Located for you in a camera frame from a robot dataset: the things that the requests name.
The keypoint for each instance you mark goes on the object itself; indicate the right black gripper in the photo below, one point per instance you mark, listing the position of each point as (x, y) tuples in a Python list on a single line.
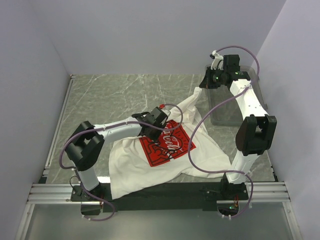
[(206, 83)]

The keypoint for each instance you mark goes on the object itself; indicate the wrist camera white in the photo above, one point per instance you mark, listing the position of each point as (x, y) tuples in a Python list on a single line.
[(217, 61), (164, 108)]

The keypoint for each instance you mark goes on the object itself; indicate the aluminium frame rail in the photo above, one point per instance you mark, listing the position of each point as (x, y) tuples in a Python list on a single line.
[(50, 214)]

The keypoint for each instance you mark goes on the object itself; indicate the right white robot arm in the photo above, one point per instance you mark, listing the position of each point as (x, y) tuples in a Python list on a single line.
[(255, 134)]

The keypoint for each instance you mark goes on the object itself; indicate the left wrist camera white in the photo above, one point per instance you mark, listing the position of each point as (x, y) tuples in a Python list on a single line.
[(164, 108)]

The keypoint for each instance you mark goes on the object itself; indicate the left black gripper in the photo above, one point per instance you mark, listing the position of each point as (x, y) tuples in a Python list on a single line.
[(154, 137)]

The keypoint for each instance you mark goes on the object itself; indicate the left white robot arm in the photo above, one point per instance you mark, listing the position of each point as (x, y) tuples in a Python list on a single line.
[(84, 146)]

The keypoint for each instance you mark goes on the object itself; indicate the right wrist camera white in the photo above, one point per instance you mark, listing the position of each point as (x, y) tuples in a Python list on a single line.
[(217, 61)]

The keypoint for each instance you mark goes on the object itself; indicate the white t-shirt red print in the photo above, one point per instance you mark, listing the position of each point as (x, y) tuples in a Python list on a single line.
[(138, 163)]

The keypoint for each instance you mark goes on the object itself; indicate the clear plastic bin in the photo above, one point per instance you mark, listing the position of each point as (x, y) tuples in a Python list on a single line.
[(229, 114)]

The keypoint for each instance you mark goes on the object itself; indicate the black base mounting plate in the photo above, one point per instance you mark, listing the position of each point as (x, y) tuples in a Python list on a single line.
[(178, 196)]

